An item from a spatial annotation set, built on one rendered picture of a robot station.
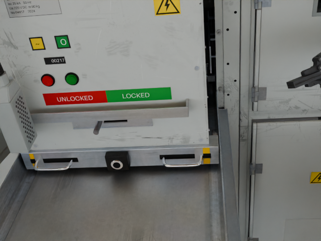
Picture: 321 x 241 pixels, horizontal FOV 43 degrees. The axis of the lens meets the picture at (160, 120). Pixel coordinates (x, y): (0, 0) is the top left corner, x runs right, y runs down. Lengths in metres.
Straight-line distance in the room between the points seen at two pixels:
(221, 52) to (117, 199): 0.53
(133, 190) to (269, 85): 0.53
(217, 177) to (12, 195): 0.54
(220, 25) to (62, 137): 0.55
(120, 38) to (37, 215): 0.49
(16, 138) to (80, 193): 0.23
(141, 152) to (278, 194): 0.67
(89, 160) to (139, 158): 0.14
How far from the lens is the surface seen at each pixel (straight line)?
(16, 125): 0.98
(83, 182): 1.13
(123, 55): 0.94
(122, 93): 0.99
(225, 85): 1.29
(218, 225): 0.97
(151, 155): 1.08
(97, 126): 1.01
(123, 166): 1.09
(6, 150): 1.33
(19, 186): 1.19
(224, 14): 1.19
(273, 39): 1.22
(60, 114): 1.02
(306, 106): 1.35
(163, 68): 0.95
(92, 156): 1.11
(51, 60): 0.99
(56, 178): 1.17
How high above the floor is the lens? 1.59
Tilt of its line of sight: 35 degrees down
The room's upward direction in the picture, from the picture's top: 7 degrees counter-clockwise
